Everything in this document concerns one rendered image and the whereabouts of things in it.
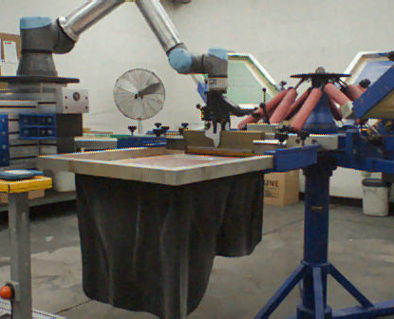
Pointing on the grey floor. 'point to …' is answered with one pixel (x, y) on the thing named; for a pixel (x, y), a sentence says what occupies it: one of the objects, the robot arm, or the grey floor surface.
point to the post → (19, 235)
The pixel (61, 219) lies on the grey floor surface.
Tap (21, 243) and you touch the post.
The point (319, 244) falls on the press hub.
